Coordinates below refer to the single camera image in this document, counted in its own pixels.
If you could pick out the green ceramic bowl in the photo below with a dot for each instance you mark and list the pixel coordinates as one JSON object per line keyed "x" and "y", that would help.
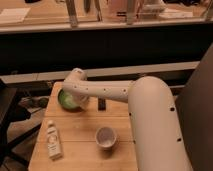
{"x": 67, "y": 101}

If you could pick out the white paper cup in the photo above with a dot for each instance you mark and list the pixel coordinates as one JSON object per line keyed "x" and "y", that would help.
{"x": 105, "y": 138}

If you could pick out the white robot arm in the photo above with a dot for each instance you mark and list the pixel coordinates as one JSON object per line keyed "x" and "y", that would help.
{"x": 156, "y": 131}

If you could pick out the black rectangular block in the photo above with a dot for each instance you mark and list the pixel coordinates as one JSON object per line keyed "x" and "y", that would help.
{"x": 101, "y": 104}

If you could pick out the white plastic bottle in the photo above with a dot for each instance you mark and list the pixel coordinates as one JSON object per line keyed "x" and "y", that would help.
{"x": 53, "y": 141}

